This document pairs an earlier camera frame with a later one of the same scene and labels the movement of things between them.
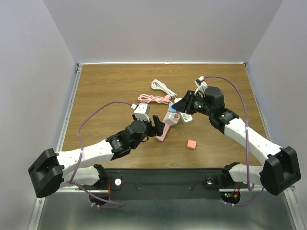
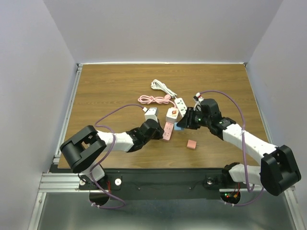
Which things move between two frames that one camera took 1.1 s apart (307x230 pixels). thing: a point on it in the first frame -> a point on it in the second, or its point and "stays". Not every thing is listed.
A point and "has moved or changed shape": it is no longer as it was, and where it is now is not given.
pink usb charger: (192, 144) stays
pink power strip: (161, 137) has moved or changed shape
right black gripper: (184, 105) -> (186, 121)
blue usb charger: (170, 109) -> (177, 128)
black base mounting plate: (171, 184) stays
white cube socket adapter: (173, 119) has moved or changed shape
